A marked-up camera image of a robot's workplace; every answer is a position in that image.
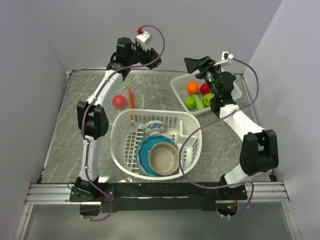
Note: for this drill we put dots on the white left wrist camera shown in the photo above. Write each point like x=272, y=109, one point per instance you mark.
x=143, y=37

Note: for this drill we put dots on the pink red fake peach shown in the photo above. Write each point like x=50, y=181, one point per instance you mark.
x=119, y=102

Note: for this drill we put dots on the blue floral white bowl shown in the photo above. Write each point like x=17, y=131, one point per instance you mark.
x=154, y=127

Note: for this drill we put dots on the clear orange zip top bag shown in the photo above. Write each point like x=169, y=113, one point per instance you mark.
x=131, y=104

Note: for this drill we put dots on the green fake apple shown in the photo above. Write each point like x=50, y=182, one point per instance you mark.
x=189, y=103
x=207, y=99

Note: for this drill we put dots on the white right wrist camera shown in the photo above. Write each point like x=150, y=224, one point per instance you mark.
x=226, y=58

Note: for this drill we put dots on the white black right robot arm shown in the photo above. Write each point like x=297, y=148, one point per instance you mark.
x=259, y=149

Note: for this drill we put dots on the white round dish basket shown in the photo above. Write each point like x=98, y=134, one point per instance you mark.
x=125, y=138

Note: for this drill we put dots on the teal blue bowl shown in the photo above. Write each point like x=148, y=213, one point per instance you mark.
x=142, y=153

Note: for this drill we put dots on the beige ceramic bowl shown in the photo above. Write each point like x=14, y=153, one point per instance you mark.
x=163, y=158

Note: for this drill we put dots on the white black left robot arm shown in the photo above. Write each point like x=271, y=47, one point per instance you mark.
x=91, y=115

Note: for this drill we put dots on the black aluminium base frame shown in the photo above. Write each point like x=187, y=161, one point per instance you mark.
x=154, y=196

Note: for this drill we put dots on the orange fake tangerine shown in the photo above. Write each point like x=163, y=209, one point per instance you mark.
x=192, y=88

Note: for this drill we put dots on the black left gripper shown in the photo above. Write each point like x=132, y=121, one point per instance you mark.
x=147, y=53

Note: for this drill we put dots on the white perforated rectangular basket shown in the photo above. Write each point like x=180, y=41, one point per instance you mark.
x=179, y=86

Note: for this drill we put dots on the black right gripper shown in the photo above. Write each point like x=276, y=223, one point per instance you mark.
x=207, y=65

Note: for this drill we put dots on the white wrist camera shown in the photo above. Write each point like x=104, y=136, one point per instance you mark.
x=226, y=58
x=143, y=37

